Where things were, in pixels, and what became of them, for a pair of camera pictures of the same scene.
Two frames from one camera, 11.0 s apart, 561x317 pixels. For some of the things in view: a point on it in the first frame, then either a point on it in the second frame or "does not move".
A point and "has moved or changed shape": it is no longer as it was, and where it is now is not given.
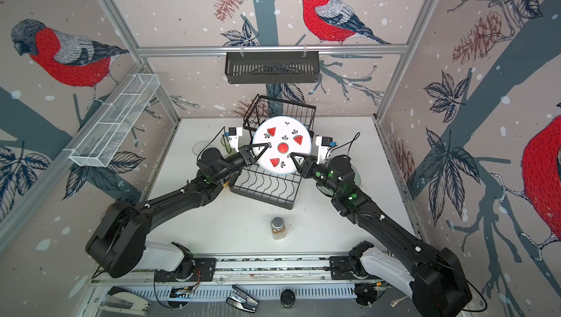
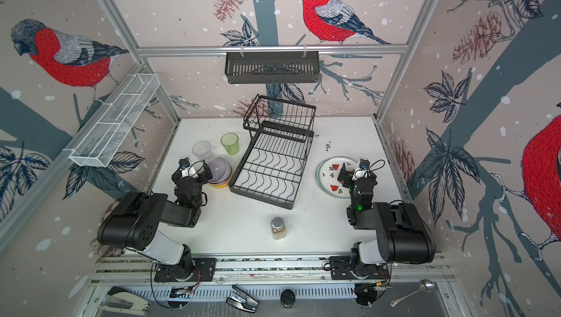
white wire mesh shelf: [114, 120] does not move
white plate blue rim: [285, 135] has moved or changed shape
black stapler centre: [242, 299] does not move
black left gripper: [249, 155] → [201, 177]
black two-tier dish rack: [256, 183] does not move
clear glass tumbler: [199, 146] does not move
